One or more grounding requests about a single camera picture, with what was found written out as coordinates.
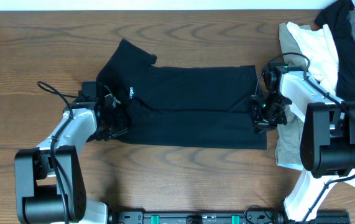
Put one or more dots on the black polo shirt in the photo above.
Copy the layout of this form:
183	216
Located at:
189	107

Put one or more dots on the white shirt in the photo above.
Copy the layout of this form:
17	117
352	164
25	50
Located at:
317	50

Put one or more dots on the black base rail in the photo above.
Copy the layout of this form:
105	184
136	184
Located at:
250	217

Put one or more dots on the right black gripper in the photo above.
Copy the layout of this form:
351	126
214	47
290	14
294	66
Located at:
261	124

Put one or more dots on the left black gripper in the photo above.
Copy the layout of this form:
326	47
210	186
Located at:
115	121

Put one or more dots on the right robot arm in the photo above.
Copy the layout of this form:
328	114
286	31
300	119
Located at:
327	145

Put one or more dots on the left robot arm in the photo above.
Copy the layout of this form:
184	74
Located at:
48	179

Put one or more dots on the khaki shorts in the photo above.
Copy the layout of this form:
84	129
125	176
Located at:
288	144

